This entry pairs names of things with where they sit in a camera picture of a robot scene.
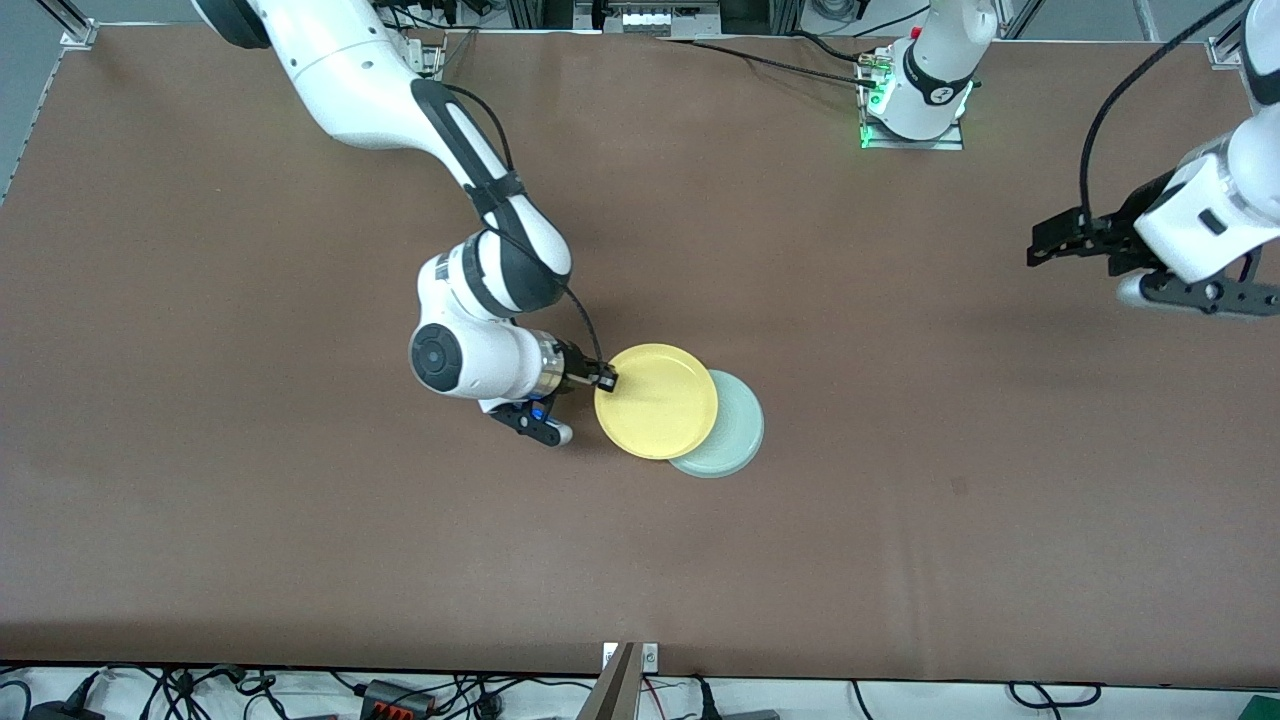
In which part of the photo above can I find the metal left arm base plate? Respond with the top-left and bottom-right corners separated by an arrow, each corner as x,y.
858,60 -> 967,153

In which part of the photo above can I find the black cable on table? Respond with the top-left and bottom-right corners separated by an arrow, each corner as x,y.
660,37 -> 883,89

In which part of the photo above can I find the grey camera stand post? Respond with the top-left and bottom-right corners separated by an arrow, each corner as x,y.
575,642 -> 641,720

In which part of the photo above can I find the pale green round plate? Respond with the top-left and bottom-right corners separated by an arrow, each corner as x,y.
668,369 -> 766,480

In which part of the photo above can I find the yellow round plate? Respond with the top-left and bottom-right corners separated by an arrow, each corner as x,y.
594,343 -> 719,461

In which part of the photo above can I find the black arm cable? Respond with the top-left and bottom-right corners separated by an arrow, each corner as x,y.
1078,0 -> 1247,229
440,82 -> 607,371

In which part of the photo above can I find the black orange power strip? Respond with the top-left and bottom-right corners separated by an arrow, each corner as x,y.
360,680 -> 437,720

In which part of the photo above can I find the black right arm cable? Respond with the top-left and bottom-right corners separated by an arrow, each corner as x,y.
440,82 -> 607,371

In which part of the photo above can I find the grey connector box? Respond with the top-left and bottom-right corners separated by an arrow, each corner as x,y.
575,0 -> 721,39

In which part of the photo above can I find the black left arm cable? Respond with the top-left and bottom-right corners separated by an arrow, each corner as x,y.
1078,0 -> 1247,229

